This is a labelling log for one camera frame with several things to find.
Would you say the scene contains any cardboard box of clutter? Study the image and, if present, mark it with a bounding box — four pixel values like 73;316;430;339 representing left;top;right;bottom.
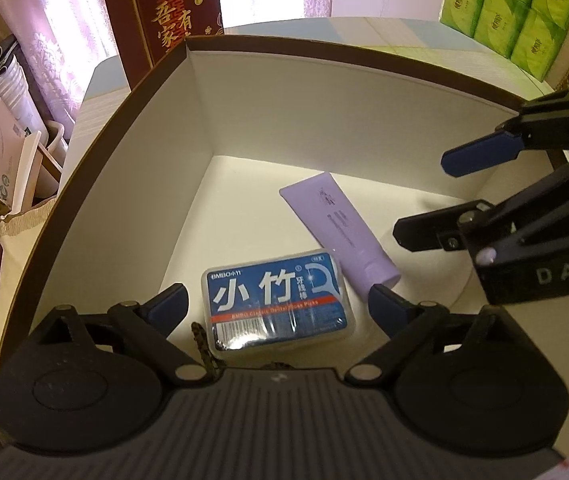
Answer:
0;36;68;216

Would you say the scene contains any leopard print hair clip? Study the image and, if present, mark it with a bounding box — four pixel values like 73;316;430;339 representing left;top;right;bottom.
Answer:
190;322;226;378

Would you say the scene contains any checkered tablecloth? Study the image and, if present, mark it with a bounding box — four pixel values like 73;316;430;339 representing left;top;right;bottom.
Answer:
61;18;551;185

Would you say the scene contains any purple cream tube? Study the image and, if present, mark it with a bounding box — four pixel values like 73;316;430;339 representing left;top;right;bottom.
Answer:
279;172;401;299

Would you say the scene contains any red gift bag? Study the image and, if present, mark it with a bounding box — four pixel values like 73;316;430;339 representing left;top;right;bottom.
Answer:
104;0;224;88

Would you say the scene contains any green tissue pack stack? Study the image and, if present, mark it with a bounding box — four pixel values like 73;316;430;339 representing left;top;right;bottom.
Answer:
440;0;569;81

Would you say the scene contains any purple curtain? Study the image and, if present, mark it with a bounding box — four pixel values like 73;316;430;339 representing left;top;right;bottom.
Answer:
0;0;336;137

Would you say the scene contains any blue dental floss box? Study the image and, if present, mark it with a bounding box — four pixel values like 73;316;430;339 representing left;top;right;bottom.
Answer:
201;249;355;356

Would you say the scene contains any brown cardboard storage box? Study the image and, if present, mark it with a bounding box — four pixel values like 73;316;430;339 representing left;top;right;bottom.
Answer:
0;38;569;479

